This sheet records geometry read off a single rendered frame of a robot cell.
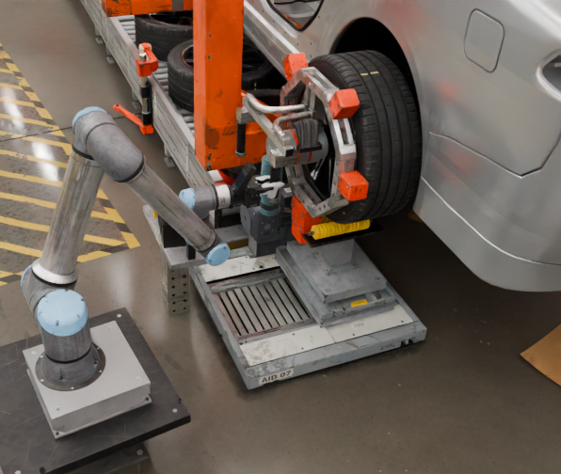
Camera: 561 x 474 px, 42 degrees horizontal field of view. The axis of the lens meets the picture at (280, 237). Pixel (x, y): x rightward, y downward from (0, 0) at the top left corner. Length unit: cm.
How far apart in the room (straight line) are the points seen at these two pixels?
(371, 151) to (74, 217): 103
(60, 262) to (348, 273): 133
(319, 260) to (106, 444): 130
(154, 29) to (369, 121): 252
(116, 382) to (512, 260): 133
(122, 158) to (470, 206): 110
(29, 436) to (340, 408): 118
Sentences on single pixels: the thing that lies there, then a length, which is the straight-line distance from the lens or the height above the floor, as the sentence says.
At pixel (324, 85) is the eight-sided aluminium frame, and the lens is 277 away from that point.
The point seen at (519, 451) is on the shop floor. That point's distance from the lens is 305.
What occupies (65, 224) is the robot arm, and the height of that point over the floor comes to 88.
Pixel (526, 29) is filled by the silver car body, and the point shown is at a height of 156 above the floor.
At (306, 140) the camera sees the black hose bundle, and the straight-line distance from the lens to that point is 261.
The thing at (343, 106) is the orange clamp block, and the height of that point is 113.
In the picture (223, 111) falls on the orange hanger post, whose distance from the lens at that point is 318.
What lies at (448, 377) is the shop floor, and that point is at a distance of 321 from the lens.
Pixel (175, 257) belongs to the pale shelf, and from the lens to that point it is 292.
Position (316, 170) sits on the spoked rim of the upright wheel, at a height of 65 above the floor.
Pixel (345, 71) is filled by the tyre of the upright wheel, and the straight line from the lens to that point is 273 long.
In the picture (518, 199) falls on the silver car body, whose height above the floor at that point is 110.
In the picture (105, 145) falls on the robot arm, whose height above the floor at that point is 118.
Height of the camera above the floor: 227
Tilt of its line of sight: 37 degrees down
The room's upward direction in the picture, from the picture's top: 4 degrees clockwise
